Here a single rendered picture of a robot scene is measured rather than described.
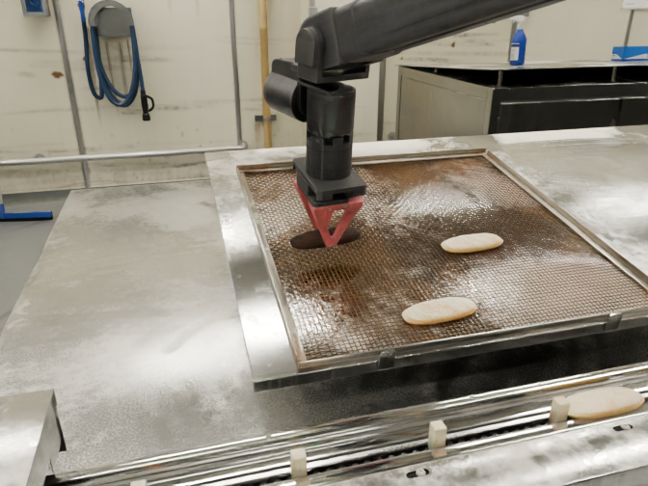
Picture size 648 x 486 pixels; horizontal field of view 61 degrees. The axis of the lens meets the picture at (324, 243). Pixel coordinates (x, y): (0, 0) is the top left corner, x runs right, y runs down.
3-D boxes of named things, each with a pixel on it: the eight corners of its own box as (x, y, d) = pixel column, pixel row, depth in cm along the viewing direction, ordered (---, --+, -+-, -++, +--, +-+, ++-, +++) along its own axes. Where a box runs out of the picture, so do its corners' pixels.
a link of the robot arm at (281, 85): (315, 30, 56) (374, 28, 62) (253, 13, 64) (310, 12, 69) (307, 141, 62) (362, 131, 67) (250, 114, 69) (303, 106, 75)
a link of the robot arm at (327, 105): (329, 90, 60) (366, 81, 63) (290, 75, 64) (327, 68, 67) (327, 149, 63) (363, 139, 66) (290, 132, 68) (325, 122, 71)
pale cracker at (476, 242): (448, 256, 78) (449, 250, 78) (436, 242, 81) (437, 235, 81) (508, 247, 81) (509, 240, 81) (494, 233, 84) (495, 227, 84)
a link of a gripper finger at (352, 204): (311, 258, 70) (313, 193, 65) (295, 231, 76) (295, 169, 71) (361, 250, 72) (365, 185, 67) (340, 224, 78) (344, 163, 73)
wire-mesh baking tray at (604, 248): (298, 373, 58) (298, 364, 58) (236, 172, 99) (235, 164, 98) (676, 310, 71) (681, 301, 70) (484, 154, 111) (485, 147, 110)
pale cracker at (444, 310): (410, 330, 65) (411, 322, 64) (395, 310, 68) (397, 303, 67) (482, 314, 68) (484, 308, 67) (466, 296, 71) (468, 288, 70)
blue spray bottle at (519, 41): (522, 65, 272) (526, 14, 265) (526, 65, 266) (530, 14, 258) (503, 65, 273) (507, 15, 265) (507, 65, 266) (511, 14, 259)
